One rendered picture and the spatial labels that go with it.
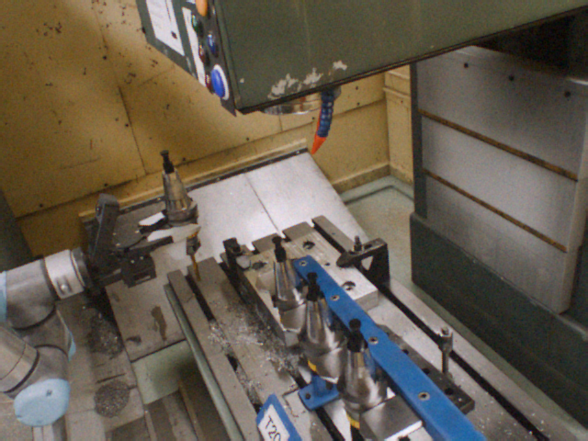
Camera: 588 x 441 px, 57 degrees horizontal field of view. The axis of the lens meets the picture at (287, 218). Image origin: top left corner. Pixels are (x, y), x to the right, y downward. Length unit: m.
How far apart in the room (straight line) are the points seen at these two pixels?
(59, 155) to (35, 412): 1.18
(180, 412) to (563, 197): 0.99
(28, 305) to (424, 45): 0.71
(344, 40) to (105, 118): 1.41
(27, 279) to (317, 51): 0.60
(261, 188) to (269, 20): 1.54
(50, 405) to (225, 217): 1.22
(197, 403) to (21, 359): 0.62
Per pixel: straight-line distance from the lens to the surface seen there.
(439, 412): 0.69
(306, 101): 0.89
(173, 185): 0.94
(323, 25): 0.59
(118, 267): 0.99
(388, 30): 0.64
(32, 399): 0.90
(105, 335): 1.84
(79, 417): 1.62
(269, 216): 1.99
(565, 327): 1.36
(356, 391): 0.71
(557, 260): 1.25
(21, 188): 1.99
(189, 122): 2.00
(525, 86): 1.15
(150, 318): 1.81
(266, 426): 1.08
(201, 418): 1.38
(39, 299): 0.97
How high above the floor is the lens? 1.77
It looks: 31 degrees down
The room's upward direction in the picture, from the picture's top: 10 degrees counter-clockwise
